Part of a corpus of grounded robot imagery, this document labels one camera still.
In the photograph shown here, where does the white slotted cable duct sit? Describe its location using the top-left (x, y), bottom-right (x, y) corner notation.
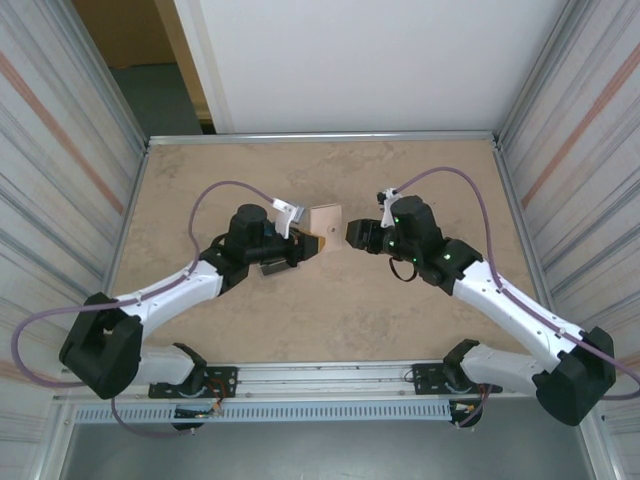
top-left (73, 402), bottom-right (454, 425)

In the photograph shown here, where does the aluminium table side rail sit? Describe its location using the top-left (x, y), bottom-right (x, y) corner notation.
top-left (89, 147), bottom-right (151, 364)
top-left (493, 144), bottom-right (569, 359)

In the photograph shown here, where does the aluminium frame post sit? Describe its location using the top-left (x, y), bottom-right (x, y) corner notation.
top-left (499, 0), bottom-right (581, 144)
top-left (69, 0), bottom-right (151, 151)

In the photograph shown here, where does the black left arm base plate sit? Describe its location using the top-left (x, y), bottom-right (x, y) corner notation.
top-left (148, 366), bottom-right (239, 400)

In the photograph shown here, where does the blue card packet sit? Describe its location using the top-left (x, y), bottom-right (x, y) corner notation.
top-left (308, 203), bottom-right (344, 252)

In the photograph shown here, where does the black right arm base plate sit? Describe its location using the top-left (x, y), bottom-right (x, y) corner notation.
top-left (410, 363), bottom-right (471, 397)

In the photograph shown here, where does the white door frame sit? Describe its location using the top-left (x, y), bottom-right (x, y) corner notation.
top-left (172, 0), bottom-right (236, 135)

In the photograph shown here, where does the aluminium frame crossbar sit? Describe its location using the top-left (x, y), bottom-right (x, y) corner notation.
top-left (146, 130), bottom-right (503, 147)

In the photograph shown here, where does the aluminium mounting rail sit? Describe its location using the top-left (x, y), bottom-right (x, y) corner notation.
top-left (52, 360), bottom-right (599, 404)

